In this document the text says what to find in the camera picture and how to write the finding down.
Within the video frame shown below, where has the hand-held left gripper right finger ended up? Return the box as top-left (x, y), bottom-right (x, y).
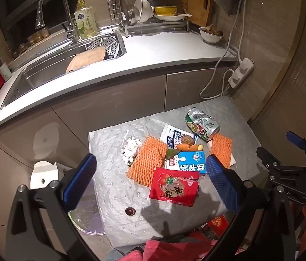
top-left (205, 154), bottom-right (297, 261)

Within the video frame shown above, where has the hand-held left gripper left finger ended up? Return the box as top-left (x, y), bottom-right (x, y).
top-left (5, 153), bottom-right (107, 261)

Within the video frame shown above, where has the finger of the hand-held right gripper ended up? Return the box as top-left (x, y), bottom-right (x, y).
top-left (287, 131), bottom-right (306, 169)
top-left (256, 147), bottom-right (306, 200)

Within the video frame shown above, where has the bin with clear bag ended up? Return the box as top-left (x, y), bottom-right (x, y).
top-left (67, 190), bottom-right (107, 236)

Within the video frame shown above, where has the white tissue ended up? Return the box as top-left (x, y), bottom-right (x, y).
top-left (120, 136), bottom-right (143, 165)

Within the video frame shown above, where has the blue white wipe packet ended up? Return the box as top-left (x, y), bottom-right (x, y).
top-left (160, 123), bottom-right (199, 153)

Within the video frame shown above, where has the white trash bin lid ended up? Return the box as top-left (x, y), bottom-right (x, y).
top-left (30, 161), bottom-right (72, 191)

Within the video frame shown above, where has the small orange foam net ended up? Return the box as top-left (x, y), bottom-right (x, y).
top-left (210, 133), bottom-right (233, 169)

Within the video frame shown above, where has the blue white milk carton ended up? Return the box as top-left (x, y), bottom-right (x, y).
top-left (165, 151), bottom-right (206, 175)

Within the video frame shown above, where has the silver padded mat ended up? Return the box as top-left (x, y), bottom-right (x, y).
top-left (88, 96), bottom-right (262, 248)

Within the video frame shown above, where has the red printed box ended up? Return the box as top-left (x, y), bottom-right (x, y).
top-left (206, 215), bottom-right (231, 238)

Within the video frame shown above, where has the orange peel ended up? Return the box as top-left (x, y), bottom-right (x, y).
top-left (176, 143), bottom-right (205, 152)

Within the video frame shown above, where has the red snack packet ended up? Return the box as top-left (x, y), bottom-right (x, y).
top-left (149, 167), bottom-right (200, 206)

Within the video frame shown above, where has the brown walnut shell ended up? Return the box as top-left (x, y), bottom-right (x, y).
top-left (181, 134), bottom-right (196, 145)

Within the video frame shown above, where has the green leaf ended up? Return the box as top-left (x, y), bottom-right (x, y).
top-left (166, 148), bottom-right (181, 159)

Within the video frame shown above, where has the green drink can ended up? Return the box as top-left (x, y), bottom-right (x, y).
top-left (185, 107), bottom-right (221, 142)

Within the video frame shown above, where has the large orange foam net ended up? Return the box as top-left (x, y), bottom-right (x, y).
top-left (126, 135), bottom-right (169, 187)

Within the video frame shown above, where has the grey kitchen cabinet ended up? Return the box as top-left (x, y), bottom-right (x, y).
top-left (0, 65), bottom-right (238, 251)

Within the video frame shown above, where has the white power strip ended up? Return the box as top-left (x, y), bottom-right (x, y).
top-left (228, 58), bottom-right (255, 89)

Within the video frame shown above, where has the steel kitchen sink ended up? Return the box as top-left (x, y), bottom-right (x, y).
top-left (0, 31), bottom-right (128, 110)

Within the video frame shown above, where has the round wooden board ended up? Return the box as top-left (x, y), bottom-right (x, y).
top-left (65, 46), bottom-right (107, 74)

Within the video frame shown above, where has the white cup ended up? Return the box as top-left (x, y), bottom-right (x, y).
top-left (0, 63), bottom-right (12, 82)

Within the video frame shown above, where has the white bowl with food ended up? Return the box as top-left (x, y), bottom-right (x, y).
top-left (199, 24), bottom-right (224, 43)

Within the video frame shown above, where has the steel strainer basket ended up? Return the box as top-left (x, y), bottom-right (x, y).
top-left (86, 35), bottom-right (120, 59)

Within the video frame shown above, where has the row of glass jars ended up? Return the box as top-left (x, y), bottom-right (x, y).
top-left (12, 27), bottom-right (51, 57)

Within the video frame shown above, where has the dish soap bottle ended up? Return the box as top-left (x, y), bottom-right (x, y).
top-left (74, 5), bottom-right (98, 40)

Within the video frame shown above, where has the chrome kitchen faucet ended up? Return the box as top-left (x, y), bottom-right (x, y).
top-left (35, 0), bottom-right (80, 43)

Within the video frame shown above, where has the wooden cutting board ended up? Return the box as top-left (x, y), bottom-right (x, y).
top-left (188, 0), bottom-right (212, 27)

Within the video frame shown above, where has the metal dish rack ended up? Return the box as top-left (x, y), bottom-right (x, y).
top-left (118, 0), bottom-right (190, 37)

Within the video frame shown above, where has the white plate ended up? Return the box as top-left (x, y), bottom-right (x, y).
top-left (154, 13), bottom-right (186, 22)

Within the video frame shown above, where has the metal utensil holder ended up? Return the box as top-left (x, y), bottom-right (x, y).
top-left (105, 0), bottom-right (123, 31)

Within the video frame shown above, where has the large white bowl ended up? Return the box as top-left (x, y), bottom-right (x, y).
top-left (134, 0), bottom-right (155, 24)

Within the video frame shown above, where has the yellow bowl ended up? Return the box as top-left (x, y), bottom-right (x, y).
top-left (154, 5), bottom-right (178, 16)

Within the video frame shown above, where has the white power cable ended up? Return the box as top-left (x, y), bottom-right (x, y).
top-left (234, 0), bottom-right (249, 62)
top-left (200, 13), bottom-right (241, 100)

